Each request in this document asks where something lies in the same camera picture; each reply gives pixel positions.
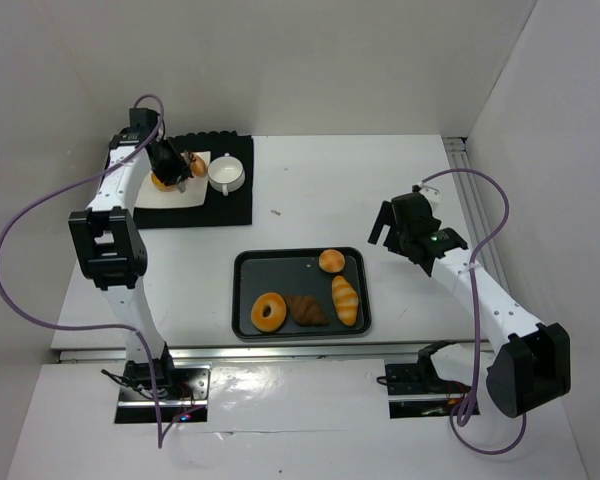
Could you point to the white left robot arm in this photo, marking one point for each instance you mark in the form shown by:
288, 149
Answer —
110, 249

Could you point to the dark chocolate croissant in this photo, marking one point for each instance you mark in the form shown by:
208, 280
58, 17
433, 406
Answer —
305, 310

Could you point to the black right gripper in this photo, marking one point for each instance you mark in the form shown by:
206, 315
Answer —
393, 229

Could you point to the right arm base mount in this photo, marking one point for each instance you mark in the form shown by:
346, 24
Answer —
416, 391

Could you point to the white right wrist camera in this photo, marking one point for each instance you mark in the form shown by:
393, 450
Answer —
432, 194

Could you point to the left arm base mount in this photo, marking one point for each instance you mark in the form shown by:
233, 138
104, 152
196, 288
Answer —
185, 401

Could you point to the white square plate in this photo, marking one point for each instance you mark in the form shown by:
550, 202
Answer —
151, 197

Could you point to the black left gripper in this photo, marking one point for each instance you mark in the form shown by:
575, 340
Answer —
171, 167

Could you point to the round orange bun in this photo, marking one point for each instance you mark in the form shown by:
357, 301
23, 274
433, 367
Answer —
331, 261

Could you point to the aluminium rail front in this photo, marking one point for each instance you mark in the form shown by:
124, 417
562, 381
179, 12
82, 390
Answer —
253, 352

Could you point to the aluminium rail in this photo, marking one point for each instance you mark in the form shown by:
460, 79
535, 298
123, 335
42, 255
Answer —
471, 203
253, 352

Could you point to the aluminium rail right side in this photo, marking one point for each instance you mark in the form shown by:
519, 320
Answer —
471, 203

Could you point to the orange glazed donut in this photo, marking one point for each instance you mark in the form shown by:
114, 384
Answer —
159, 185

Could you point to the white cup with handle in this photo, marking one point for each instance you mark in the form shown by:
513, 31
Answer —
226, 174

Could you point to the black baking tray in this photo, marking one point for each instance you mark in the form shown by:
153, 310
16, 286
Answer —
296, 272

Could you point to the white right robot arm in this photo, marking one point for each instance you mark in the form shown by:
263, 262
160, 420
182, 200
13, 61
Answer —
531, 362

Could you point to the striped orange bread roll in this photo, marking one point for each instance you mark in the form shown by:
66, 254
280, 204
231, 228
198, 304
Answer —
345, 300

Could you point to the split orange bun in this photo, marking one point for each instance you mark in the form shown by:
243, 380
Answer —
198, 166

